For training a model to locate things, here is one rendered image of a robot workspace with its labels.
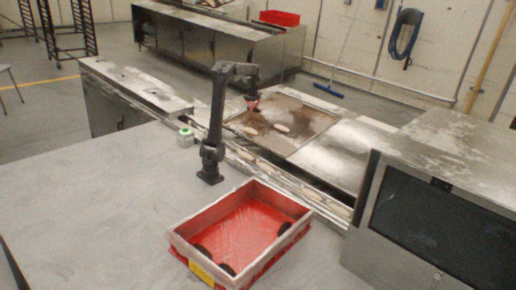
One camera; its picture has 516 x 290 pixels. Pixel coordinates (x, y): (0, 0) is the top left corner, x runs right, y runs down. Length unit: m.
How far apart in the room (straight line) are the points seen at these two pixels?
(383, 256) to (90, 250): 0.98
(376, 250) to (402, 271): 0.09
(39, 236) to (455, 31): 4.64
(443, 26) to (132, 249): 4.46
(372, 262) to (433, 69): 4.09
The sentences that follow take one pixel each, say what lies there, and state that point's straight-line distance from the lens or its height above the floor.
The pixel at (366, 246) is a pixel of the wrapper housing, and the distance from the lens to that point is 1.23.
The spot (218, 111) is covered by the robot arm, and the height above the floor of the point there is 1.15.
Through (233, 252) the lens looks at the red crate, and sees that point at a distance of 1.30.
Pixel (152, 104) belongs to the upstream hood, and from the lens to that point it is 2.21.
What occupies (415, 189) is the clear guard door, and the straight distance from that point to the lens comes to 1.05.
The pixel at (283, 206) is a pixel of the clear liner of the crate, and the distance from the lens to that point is 1.45.
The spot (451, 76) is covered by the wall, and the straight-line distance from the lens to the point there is 5.08.
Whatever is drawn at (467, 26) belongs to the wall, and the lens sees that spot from 4.98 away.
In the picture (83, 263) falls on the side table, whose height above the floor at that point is 0.82.
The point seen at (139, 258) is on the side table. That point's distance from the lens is 1.32.
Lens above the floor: 1.77
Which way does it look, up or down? 30 degrees down
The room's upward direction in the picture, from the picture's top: 5 degrees clockwise
